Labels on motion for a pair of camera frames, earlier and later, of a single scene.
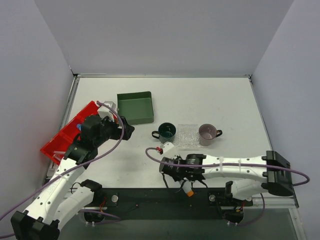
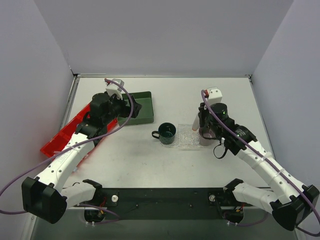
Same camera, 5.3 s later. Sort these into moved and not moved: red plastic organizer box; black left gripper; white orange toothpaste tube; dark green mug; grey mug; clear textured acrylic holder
Moved: white orange toothpaste tube; black left gripper
Not moved: grey mug; clear textured acrylic holder; red plastic organizer box; dark green mug
